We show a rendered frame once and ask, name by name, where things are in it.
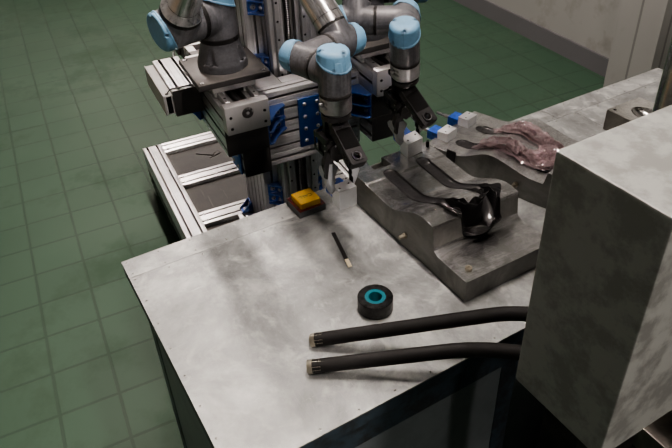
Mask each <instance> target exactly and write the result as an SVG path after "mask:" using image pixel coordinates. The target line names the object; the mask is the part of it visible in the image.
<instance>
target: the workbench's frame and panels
mask: <svg viewBox="0 0 672 448"><path fill-rule="evenodd" d="M123 269H124V267H123ZM124 273H125V275H126V277H127V279H128V281H129V283H130V285H131V287H132V289H133V291H134V293H135V295H136V297H137V299H138V301H139V303H140V305H141V307H142V309H143V311H144V313H145V315H146V317H147V319H148V321H149V324H150V327H151V331H152V334H153V338H154V342H155V345H156V349H157V352H158V356H159V359H160V363H161V367H162V370H163V374H164V377H165V381H166V385H167V388H168V392H169V395H170V399H171V403H172V406H173V410H174V413H175V417H176V421H177V424H178V428H179V431H180V435H181V439H182V442H183V446H184V448H214V446H213V444H212V442H211V440H210V438H209V436H208V434H207V432H206V430H205V428H204V426H203V424H202V422H201V420H200V418H199V416H198V414H197V412H196V410H195V408H194V406H193V404H192V402H191V400H190V398H189V396H188V394H187V392H186V390H185V388H184V386H183V384H182V382H181V380H180V378H179V376H178V374H177V373H176V371H175V369H174V367H173V365H172V363H171V361H170V359H169V357H168V355H167V353H166V351H165V349H164V347H163V345H162V343H161V341H160V339H159V337H158V335H157V333H156V331H155V329H154V327H153V325H152V323H151V321H150V319H149V317H148V315H147V313H146V311H145V309H144V307H143V305H142V303H141V301H140V299H139V297H138V295H137V293H136V291H135V289H134V287H133V285H132V283H131V281H130V279H129V277H128V275H127V273H126V271H125V269H124ZM523 335H524V329H523V330H522V331H520V332H518V333H516V334H514V335H512V336H510V337H508V338H506V339H505V340H503V341H501V342H499V343H508V344H517V345H522V341H523ZM518 363H519V360H511V359H500V358H479V357H477V358H469V359H467V360H465V361H463V362H461V363H459V364H457V365H456V366H454V367H452V368H450V369H448V370H446V371H444V372H442V373H440V374H439V375H437V376H435V377H433V378H431V379H429V380H427V381H425V382H424V383H422V384H420V385H418V386H416V387H414V388H412V389H410V390H408V391H407V392H405V393H403V394H401V395H399V396H397V397H395V398H393V399H391V400H390V401H388V402H386V403H384V404H382V405H380V406H378V407H376V408H375V409H373V410H371V411H369V412H367V413H365V414H363V415H361V416H359V417H358V418H356V419H354V420H352V421H350V422H348V423H346V424H344V425H342V426H341V427H339V428H337V429H335V430H333V431H331V432H329V433H327V434H325V435H324V436H322V437H320V438H318V439H316V440H314V441H312V442H310V443H309V444H307V445H305V446H303V447H301V448H536V447H537V443H538V439H539V434H540V430H541V425H542V421H543V416H544V412H545V408H546V407H545V406H544V405H543V404H542V403H541V402H540V401H539V400H538V399H536V398H535V397H534V396H533V395H532V394H531V393H530V392H529V391H528V390H527V389H526V388H525V387H524V386H523V385H522V384H521V383H520V382H519V381H518V380H517V378H516V374H517V369H518Z"/></svg>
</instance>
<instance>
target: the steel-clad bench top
mask: <svg viewBox="0 0 672 448"><path fill-rule="evenodd" d="M662 73H663V70H662V69H660V68H656V69H653V70H650V71H648V72H645V73H642V74H639V75H637V76H634V77H631V78H628V79H626V80H623V81H620V82H617V83H614V84H612V85H609V86H606V87H603V88H601V89H598V90H595V91H592V92H590V93H587V94H584V95H581V96H579V97H576V98H573V99H570V100H568V101H565V102H562V103H559V104H557V105H554V106H551V107H548V108H545V109H543V110H540V111H537V112H534V113H532V114H529V115H526V116H523V117H521V118H518V119H515V120H512V121H517V120H523V119H537V120H540V121H542V122H544V123H546V124H548V125H550V126H551V127H553V128H555V129H556V130H558V131H559V132H561V133H563V134H564V135H566V136H568V137H570V138H572V139H574V140H576V141H579V142H580V141H582V140H585V139H587V138H589V137H590V136H591V135H592V134H595V135H597V134H600V133H602V132H605V131H606V130H604V129H603V126H604V121H605V116H606V112H607V109H609V108H612V107H615V106H617V105H620V104H622V103H625V102H628V101H630V100H633V99H636V98H638V97H641V98H643V99H646V100H648V101H650V102H652V103H655V99H656V95H657V91H658V88H659V84H660V80H661V76H662ZM315 193H316V194H317V195H318V196H319V197H320V198H321V199H322V200H323V201H324V202H325V203H326V209H325V210H322V211H320V212H317V213H314V214H312V215H309V216H306V217H304V218H301V219H300V218H299V217H298V216H297V215H296V214H295V212H294V211H293V210H292V209H291V208H290V207H289V206H288V205H287V202H286V203H283V204H281V205H278V206H275V207H272V208H269V209H267V210H264V211H261V212H258V213H256V214H253V215H250V216H247V217H245V218H242V219H239V220H236V221H234V222H231V223H228V224H225V225H223V226H220V227H217V228H214V229H212V230H209V231H206V232H203V233H200V234H198V235H195V236H192V237H189V238H187V239H184V240H181V241H178V242H176V243H173V244H170V245H167V246H165V247H162V248H159V249H156V250H154V251H151V252H148V253H145V254H143V255H140V256H137V257H134V258H131V259H129V260H126V261H123V262H121V264H122V266H123V267H124V269H125V271H126V273H127V275H128V277H129V279H130V281H131V283H132V285H133V287H134V289H135V291H136V293H137V295H138V297H139V299H140V301H141V303H142V305H143V307H144V309H145V311H146V313H147V315H148V317H149V319H150V321H151V323H152V325H153V327H154V329H155V331H156V333H157V335H158V337H159V339H160V341H161V343H162V345H163V347H164V349H165V351H166V353H167V355H168V357H169V359H170V361H171V363H172V365H173V367H174V369H175V371H176V373H177V374H178V376H179V378H180V380H181V382H182V384H183V386H184V388H185V390H186V392H187V394H188V396H189V398H190V400H191V402H192V404H193V406H194V408H195V410H196V412H197V414H198V416H199V418H200V420H201V422H202V424H203V426H204V428H205V430H206V432H207V434H208V436H209V438H210V440H211V442H212V444H213V446H214V448H301V447H303V446H305V445H307V444H309V443H310V442H312V441H314V440H316V439H318V438H320V437H322V436H324V435H325V434H327V433H329V432H331V431H333V430H335V429H337V428H339V427H341V426H342V425H344V424H346V423H348V422H350V421H352V420H354V419H356V418H358V417H359V416H361V415H363V414H365V413H367V412H369V411H371V410H373V409H375V408H376V407H378V406H380V405H382V404H384V403H386V402H388V401H390V400H391V399H393V398H395V397H397V396H399V395H401V394H403V393H405V392H407V391H408V390H410V389H412V388H414V387H416V386H418V385H420V384H422V383H424V382H425V381H427V380H429V379H431V378H433V377H435V376H437V375H439V374H440V373H442V372H444V371H446V370H448V369H450V368H452V367H454V366H456V365H457V364H459V363H461V362H463V361H465V360H467V359H469V358H452V359H442V360H433V361H425V362H416V363H407V364H398V365H389V366H380V367H372V368H363V369H354V370H345V371H336V372H327V373H319V374H308V373H307V369H306V361H307V360H310V359H318V358H326V357H335V356H343V355H352V354H360V353H369V352H378V351H386V350H395V349H403V348H412V347H420V346H429V345H438V344H447V343H460V342H494V343H499V342H501V341H503V340H505V339H506V338H508V337H510V336H512V335H514V334H516V333H518V332H520V331H522V330H523V329H525V324H526V322H524V321H504V322H493V323H485V324H478V325H471V326H464V327H456V328H449V329H442V330H435V331H428V332H421V333H413V334H406V335H399V336H392V337H385V338H378V339H370V340H363V341H356V342H349V343H342V344H335V345H327V346H320V347H311V346H310V343H309V334H310V333H316V332H323V331H330V330H337V329H344V328H351V327H358V326H365V325H372V324H379V323H386V322H393V321H400V320H407V319H414V318H420V317H427V316H434V315H441V314H448V313H455V312H462V311H469V310H476V309H483V308H491V307H500V306H528V307H529V302H530V296H531V290H532V285H533V279H534V274H535V268H534V269H532V270H530V271H528V272H526V273H524V274H521V275H519V276H517V277H515V278H513V279H511V280H509V281H507V282H505V283H503V284H501V285H499V286H497V287H495V288H493V289H491V290H489V291H487V292H484V293H482V294H480V295H478V296H476V297H474V298H472V299H470V300H468V301H466V302H464V301H463V300H462V299H461V298H460V297H458V296H457V295H456V294H455V293H454V292H453V291H452V290H451V289H450V288H449V287H448V286H447V285H445V284H444V283H443V282H442V281H441V280H440V279H439V278H438V277H437V276H436V275H435V274H434V273H432V272H431V271H430V270H429V269H428V268H427V267H426V266H425V265H424V264H423V263H422V262H421V261H419V260H418V259H417V258H416V257H415V256H414V255H413V254H412V253H411V252H410V251H409V250H407V249H406V248H405V247H404V246H403V245H402V244H401V243H400V242H399V241H398V240H397V239H396V238H394V237H393V236H392V235H391V234H390V233H389V232H388V231H387V230H386V229H385V228H384V227H383V226H381V225H380V224H379V223H378V222H377V221H376V220H375V219H374V218H373V217H372V216H371V215H370V214H368V213H367V212H366V211H365V210H364V209H363V208H362V207H361V206H360V205H359V204H358V203H357V204H355V205H353V206H350V207H347V208H345V209H342V210H339V209H338V208H337V207H336V206H335V205H334V204H333V200H332V196H331V195H330V194H328V193H327V192H326V188H325V189H322V190H319V191H316V192H315ZM545 212H546V209H545V208H543V207H540V206H538V205H536V204H533V203H531V202H528V201H526V200H523V199H521V198H519V197H518V216H519V217H520V218H521V220H523V221H524V222H525V223H527V224H528V225H530V226H531V227H532V228H534V229H535V230H537V231H538V232H539V233H541V234H542V229H543V223H544V218H545ZM333 232H335V233H336V235H337V237H338V239H339V241H340V243H341V245H342V247H343V249H344V251H345V253H346V255H347V257H348V259H349V261H350V263H351V265H352V267H348V266H347V264H346V262H345V260H344V258H343V256H342V254H341V252H340V250H339V248H338V246H337V244H336V242H335V240H334V238H333V236H332V234H331V233H333ZM372 284H378V285H383V286H385V287H387V288H389V289H390V290H391V292H392V293H393V311H392V313H391V314H390V315H389V316H388V317H386V318H384V319H381V320H370V319H367V318H365V317H363V316H362V315H361V314H360V313H359V311H358V304H357V295H358V292H359V291H360V290H361V289H362V288H363V287H365V286H368V285H372Z"/></svg>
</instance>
